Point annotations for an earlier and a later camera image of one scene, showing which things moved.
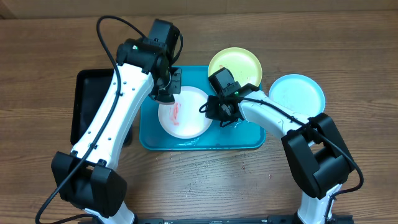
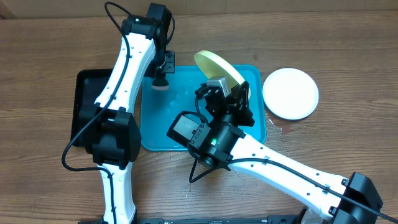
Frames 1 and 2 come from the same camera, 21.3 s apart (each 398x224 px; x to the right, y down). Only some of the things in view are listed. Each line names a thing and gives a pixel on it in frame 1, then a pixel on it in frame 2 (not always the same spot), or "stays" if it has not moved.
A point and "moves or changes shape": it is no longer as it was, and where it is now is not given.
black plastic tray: (91, 88) stays
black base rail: (263, 219) stays
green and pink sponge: (166, 103) moves or changes shape
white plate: (183, 119) → (290, 93)
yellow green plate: (243, 64) moves or changes shape
